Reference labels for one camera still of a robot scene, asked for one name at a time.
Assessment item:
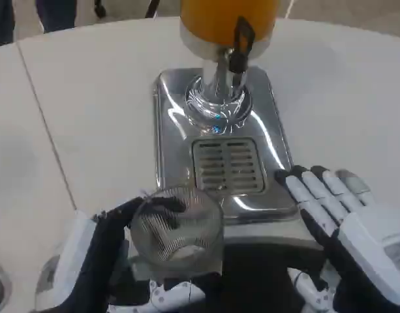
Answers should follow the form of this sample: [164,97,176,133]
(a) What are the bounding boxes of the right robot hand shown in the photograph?
[274,165,400,313]

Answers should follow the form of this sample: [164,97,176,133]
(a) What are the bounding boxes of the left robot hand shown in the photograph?
[34,191,221,313]

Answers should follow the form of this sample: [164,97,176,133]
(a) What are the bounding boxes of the clear ribbed glass cup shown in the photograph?
[130,186,225,272]

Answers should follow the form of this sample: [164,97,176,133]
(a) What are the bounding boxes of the steel drip tray grid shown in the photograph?
[191,137,266,194]

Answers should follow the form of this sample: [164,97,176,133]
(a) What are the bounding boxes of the black tap lever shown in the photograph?
[228,15,256,73]

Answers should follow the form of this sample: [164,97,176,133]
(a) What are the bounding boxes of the person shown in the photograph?
[36,0,78,34]
[0,0,16,50]

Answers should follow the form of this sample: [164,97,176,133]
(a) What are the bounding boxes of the orange juice drink dispenser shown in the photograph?
[152,0,325,261]

